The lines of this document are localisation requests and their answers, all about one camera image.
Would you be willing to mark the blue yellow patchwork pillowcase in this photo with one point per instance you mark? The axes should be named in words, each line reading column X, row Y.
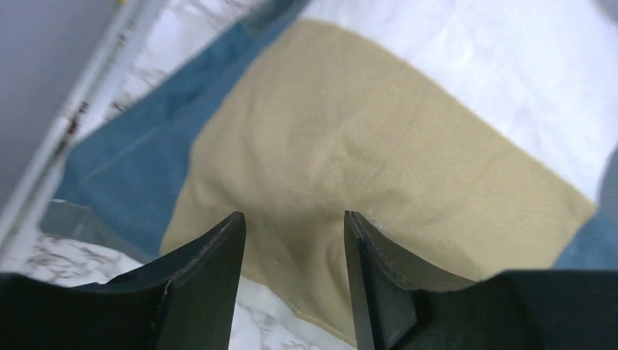
column 478, row 135

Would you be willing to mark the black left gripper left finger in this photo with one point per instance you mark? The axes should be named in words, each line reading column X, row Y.
column 182, row 300

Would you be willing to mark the aluminium table edge rail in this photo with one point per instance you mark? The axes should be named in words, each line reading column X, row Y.
column 52, row 56

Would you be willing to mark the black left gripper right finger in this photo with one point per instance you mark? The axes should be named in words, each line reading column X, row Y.
column 542, row 309

